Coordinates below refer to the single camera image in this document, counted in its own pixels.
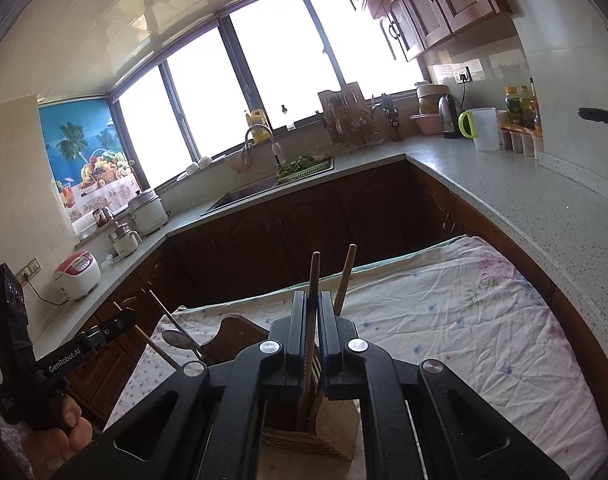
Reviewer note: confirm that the dark metal chopstick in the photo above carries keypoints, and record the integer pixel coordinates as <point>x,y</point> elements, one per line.
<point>166,312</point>

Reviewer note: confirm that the large kitchen window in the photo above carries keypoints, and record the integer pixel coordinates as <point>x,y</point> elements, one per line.
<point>274,60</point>

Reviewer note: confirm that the white cooker with steel lid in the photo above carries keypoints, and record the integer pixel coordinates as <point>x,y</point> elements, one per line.
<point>149,212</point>

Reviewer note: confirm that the yellow oil bottle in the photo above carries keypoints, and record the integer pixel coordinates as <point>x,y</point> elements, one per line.
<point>526,105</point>

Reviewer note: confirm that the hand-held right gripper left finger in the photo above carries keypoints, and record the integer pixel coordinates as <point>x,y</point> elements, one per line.
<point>296,340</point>

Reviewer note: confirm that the knife and scissors holder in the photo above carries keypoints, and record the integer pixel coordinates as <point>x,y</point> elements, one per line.
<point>393,120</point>

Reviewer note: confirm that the white ceramic bowl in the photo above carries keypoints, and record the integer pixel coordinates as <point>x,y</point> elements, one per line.
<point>204,161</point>
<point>192,169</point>

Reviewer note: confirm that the yellow-capped sauce bottle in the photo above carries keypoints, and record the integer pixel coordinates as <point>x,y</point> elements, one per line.
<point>512,107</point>

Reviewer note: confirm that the person's left hand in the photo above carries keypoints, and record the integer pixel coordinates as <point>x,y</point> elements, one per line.
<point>69,440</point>

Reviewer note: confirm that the red sauce bottle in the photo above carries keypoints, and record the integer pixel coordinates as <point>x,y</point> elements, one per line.
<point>536,117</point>

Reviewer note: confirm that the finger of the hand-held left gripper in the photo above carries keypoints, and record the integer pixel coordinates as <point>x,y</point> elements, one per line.
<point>116,324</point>

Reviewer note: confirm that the wooden utensil holder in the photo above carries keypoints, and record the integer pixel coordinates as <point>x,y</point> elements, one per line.
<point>334,435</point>

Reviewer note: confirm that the white box container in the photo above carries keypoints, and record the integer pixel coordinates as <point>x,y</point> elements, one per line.
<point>87,229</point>

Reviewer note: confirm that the steel kitchen faucet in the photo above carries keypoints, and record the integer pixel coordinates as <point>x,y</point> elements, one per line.
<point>276,152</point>

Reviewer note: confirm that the palm and fruit print blind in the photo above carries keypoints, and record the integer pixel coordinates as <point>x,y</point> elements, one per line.
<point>74,145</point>

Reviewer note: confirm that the grey stone countertop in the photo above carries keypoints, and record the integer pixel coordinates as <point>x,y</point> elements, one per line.
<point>533,200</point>

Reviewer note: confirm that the white floral tablecloth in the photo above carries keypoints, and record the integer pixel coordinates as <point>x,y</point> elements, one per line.
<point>458,340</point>

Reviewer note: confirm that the wooden upper cabinets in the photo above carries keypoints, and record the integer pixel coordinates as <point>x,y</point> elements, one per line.
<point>433,10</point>

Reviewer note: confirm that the wooden cutting board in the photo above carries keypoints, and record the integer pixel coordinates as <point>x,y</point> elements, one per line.
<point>334,100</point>

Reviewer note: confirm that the spice jar set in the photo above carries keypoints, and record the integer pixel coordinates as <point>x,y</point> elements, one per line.
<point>521,142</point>

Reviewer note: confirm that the small white electric pot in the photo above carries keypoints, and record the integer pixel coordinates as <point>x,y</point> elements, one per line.
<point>126,245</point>

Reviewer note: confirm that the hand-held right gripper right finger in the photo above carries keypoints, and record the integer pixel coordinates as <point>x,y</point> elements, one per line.
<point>329,340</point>

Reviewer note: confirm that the steel spoon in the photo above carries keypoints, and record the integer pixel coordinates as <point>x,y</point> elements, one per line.
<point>176,341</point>

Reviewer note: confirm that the pink plastic bowl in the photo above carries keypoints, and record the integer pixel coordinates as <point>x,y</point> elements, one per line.
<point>426,125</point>

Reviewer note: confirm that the red and white rice cooker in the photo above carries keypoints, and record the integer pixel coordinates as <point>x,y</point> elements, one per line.
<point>76,277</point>

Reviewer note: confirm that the beige lidded pot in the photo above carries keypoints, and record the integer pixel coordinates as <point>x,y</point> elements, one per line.
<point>431,100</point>

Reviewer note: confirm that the steel electric kettle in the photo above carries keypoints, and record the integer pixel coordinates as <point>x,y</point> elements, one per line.
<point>448,115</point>

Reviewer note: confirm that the green basket of vegetables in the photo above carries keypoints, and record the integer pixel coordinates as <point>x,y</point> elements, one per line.
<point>299,172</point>

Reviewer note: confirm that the wall power outlet strip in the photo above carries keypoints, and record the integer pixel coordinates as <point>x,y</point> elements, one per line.
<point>29,268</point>

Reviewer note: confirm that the yellow detergent bottle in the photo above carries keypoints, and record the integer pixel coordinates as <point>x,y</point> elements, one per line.
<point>258,120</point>

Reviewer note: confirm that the small wall socket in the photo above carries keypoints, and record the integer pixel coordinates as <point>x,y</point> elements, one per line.
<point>462,74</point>

